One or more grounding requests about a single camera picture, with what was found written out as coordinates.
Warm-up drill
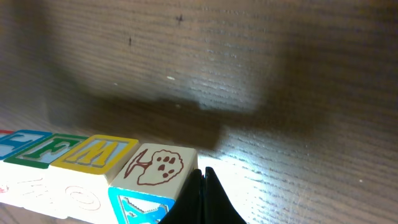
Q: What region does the blue top wooden block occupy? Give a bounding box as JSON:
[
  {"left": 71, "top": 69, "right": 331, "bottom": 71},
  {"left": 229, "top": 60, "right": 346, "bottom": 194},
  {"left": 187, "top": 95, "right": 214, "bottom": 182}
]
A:
[{"left": 108, "top": 143, "right": 198, "bottom": 224}]

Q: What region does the wooden block blue side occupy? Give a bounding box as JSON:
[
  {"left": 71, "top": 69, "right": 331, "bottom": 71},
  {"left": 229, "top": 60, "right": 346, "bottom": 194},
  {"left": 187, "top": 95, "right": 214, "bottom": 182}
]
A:
[{"left": 1, "top": 129, "right": 52, "bottom": 207}]

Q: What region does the wooden block teal side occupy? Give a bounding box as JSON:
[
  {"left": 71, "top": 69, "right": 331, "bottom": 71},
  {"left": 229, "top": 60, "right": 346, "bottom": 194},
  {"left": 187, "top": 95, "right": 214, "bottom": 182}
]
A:
[{"left": 49, "top": 134, "right": 139, "bottom": 223}]

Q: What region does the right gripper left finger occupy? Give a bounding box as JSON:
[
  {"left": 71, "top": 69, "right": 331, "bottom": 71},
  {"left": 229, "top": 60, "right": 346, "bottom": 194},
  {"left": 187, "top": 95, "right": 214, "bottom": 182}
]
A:
[{"left": 159, "top": 169, "right": 202, "bottom": 224}]

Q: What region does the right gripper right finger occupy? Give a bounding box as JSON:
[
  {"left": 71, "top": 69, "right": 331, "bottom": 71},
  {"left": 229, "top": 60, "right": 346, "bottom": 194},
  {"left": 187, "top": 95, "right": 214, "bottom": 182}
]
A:
[{"left": 203, "top": 167, "right": 246, "bottom": 224}]

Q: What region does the plain cream wooden block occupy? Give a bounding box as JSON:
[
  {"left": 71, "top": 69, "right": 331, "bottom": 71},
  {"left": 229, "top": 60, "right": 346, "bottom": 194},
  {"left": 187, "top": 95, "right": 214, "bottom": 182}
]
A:
[{"left": 1, "top": 134, "right": 87, "bottom": 219}]

